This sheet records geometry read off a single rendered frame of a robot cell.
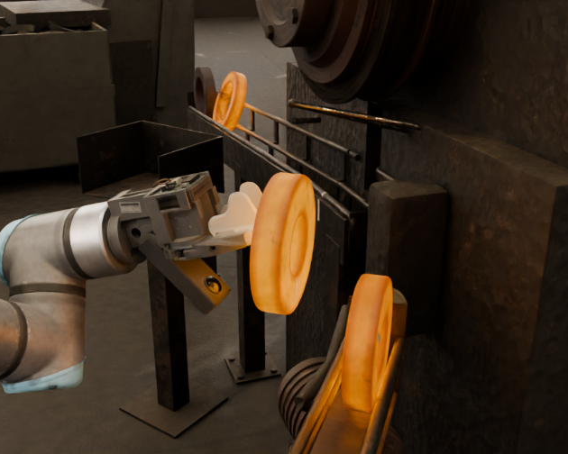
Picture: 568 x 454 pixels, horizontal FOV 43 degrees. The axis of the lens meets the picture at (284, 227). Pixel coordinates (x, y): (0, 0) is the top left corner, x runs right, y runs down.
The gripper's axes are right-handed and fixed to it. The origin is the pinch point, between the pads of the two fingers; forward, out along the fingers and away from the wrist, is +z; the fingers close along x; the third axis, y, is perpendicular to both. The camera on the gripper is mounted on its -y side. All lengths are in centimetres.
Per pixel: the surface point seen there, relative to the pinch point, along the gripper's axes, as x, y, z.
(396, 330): 8.3, -18.5, 7.4
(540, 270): 14.6, -15.7, 25.2
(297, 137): 85, -7, -25
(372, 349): -6.3, -12.8, 8.3
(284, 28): 39.5, 19.2, -6.8
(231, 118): 115, -3, -53
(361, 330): -5.3, -10.9, 7.3
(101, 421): 59, -63, -87
